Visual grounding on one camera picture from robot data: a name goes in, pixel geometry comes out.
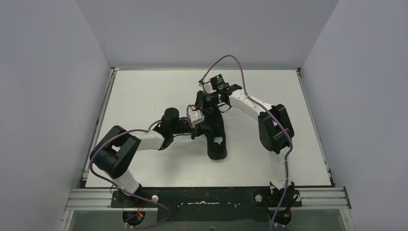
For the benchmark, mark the black sneaker shoe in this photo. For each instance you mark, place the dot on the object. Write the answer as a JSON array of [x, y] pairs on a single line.
[[214, 131]]

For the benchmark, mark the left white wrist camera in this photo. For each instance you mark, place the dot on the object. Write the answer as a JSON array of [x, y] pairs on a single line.
[[195, 117]]

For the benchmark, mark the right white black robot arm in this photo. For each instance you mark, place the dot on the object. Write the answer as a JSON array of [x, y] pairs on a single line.
[[274, 127]]

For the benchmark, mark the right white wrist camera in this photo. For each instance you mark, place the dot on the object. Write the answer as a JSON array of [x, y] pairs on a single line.
[[206, 86]]

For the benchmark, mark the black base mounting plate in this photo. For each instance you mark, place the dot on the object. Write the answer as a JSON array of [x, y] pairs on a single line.
[[173, 204]]

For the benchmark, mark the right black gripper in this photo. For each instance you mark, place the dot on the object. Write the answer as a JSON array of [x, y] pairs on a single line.
[[201, 103]]

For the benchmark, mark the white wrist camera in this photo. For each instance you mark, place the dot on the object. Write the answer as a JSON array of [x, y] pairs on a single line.
[[206, 86], [195, 117]]

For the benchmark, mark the aluminium frame rail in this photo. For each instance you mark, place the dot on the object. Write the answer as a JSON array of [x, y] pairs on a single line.
[[320, 198]]

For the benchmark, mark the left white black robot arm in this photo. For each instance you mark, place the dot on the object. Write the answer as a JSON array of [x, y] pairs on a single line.
[[111, 158]]

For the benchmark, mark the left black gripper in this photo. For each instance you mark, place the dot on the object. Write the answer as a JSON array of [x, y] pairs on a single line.
[[197, 129]]

